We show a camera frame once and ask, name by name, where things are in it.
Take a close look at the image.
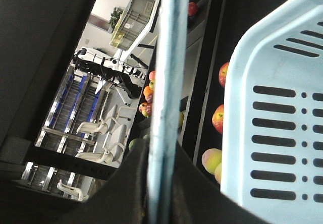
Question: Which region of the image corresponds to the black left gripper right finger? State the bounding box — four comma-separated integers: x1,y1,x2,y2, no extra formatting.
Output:
54,143,265,223

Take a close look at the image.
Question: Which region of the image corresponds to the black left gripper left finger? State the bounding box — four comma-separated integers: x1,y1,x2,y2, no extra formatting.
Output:
1,0,95,169

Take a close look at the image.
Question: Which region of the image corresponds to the light blue plastic basket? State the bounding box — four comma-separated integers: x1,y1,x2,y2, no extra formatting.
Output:
147,0,322,223

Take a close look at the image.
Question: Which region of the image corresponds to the mixed apples pile back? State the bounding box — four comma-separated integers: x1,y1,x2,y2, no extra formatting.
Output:
139,71,156,118

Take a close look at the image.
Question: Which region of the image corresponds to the red apple behind basket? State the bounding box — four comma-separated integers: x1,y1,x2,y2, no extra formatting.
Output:
218,62,229,88

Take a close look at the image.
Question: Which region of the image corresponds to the white office chair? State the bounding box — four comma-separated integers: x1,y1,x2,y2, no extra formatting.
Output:
51,104,136,201

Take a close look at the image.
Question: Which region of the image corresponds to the white humanoid robot background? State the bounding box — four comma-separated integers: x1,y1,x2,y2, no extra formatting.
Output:
72,46,148,99

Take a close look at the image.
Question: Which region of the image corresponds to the metal storage rack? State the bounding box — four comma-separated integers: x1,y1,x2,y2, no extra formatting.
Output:
22,65,107,197

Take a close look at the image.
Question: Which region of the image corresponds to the grey plastic crate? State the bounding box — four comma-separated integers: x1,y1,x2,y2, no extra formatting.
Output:
110,0,155,51

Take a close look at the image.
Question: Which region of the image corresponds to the pink green peach back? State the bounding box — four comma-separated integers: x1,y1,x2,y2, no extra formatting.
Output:
201,148,222,174

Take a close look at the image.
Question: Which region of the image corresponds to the pink green peach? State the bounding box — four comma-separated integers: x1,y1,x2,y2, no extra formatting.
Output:
201,148,222,174
214,163,222,184

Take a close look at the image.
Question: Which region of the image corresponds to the pink green peach front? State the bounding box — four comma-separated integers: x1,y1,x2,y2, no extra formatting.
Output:
214,163,222,184

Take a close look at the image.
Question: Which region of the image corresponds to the red apple by peaches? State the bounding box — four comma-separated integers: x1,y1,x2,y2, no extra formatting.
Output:
211,104,224,134

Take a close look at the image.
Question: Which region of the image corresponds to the black wooden produce stand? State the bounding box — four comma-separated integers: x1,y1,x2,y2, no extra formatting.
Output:
131,0,298,189

